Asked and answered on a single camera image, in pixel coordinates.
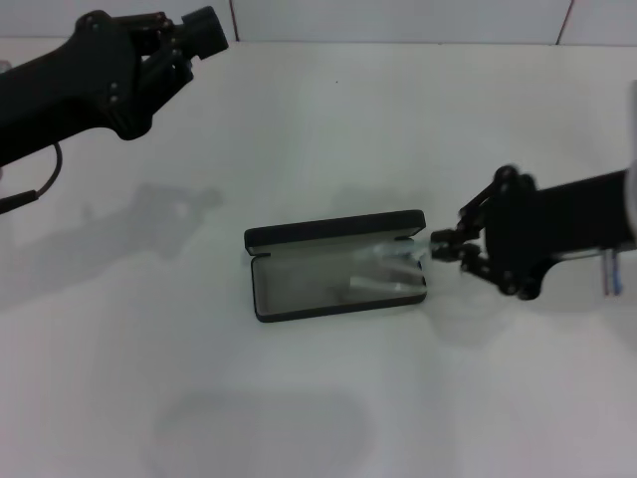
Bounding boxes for black glasses case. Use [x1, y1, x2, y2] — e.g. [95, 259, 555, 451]
[243, 208, 430, 326]

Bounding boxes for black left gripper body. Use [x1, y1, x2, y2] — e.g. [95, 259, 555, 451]
[0, 10, 151, 170]

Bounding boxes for small clear cylindrical fitting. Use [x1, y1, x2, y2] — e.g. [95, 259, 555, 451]
[598, 248, 624, 298]

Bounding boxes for clear plastic glasses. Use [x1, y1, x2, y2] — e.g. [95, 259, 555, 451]
[341, 237, 432, 296]

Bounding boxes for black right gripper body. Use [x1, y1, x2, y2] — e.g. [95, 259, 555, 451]
[479, 163, 631, 302]

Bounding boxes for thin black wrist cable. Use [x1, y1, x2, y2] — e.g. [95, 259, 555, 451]
[0, 140, 67, 214]

